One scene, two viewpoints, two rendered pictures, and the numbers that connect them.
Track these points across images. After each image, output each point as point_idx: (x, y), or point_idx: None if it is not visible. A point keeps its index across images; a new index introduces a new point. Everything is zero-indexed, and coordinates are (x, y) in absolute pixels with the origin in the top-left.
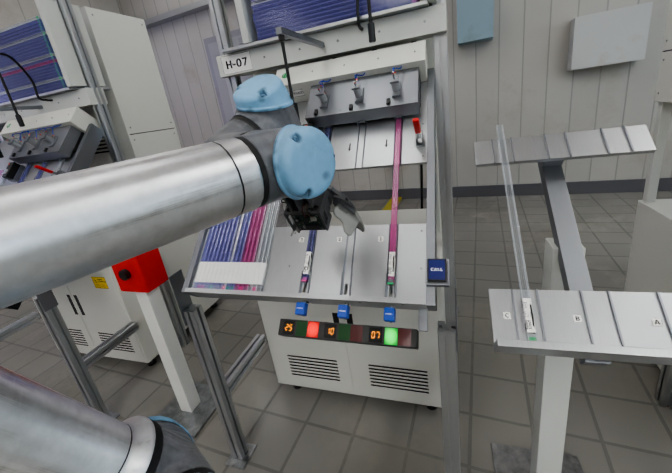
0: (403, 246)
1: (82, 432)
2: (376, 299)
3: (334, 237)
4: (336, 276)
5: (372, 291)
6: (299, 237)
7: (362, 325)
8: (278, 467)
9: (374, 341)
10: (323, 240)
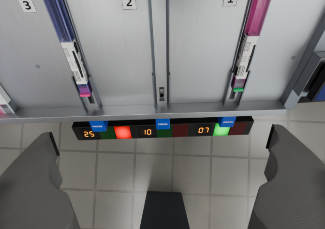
0: (276, 16)
1: None
2: (215, 114)
3: None
4: (140, 78)
5: (204, 94)
6: None
7: (187, 124)
8: None
9: (201, 134)
10: (87, 6)
